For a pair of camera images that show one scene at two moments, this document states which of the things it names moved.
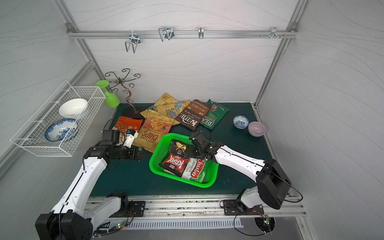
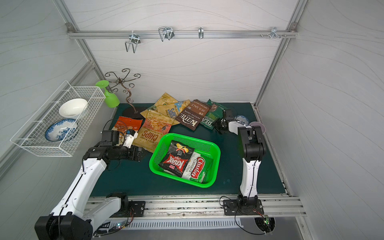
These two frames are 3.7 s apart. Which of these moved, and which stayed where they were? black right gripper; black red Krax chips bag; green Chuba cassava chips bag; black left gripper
Moved: black right gripper
Stayed: black left gripper; green Chuba cassava chips bag; black red Krax chips bag
